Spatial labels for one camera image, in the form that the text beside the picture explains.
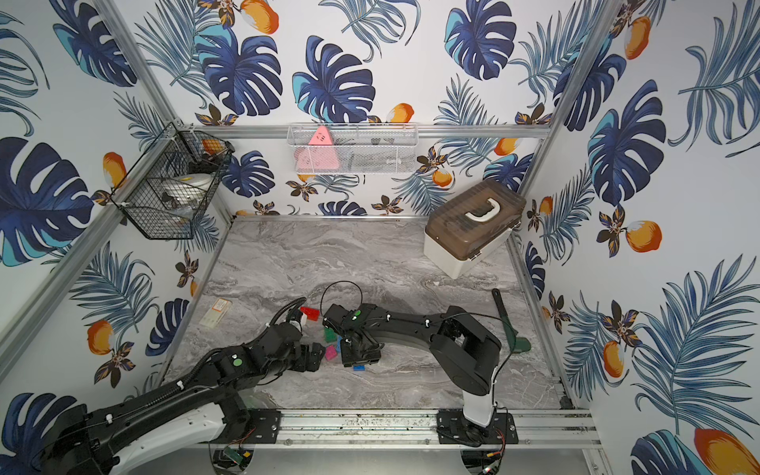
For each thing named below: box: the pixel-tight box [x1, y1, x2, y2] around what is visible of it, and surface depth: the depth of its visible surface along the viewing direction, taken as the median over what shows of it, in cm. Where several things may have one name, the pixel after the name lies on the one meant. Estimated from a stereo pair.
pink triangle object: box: [293, 125, 341, 172], surface depth 92 cm
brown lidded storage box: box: [423, 180, 527, 280], surface depth 97 cm
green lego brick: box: [323, 326, 338, 344], surface depth 91 cm
